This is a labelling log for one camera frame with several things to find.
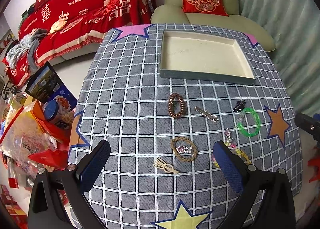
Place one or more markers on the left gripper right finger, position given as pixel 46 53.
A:
pixel 233 168

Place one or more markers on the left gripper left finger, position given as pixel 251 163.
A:
pixel 91 165

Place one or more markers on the purple crystal charm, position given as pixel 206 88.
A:
pixel 228 136

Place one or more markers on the beige wooden hair clip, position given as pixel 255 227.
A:
pixel 166 167

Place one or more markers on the silver hair clip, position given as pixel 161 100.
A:
pixel 206 114

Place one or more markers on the blue lidded jar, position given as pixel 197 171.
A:
pixel 53 112

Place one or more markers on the grey checked tablecloth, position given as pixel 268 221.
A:
pixel 124 101

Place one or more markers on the blue snack box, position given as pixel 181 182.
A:
pixel 45 85

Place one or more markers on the shallow cream tray box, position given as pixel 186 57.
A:
pixel 200 56

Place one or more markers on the teal curtain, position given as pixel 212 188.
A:
pixel 294 26

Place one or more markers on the grey knitted scarf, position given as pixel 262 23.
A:
pixel 16 52

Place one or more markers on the red covered sofa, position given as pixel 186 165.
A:
pixel 64 29

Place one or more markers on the green armchair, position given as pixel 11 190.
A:
pixel 172 12

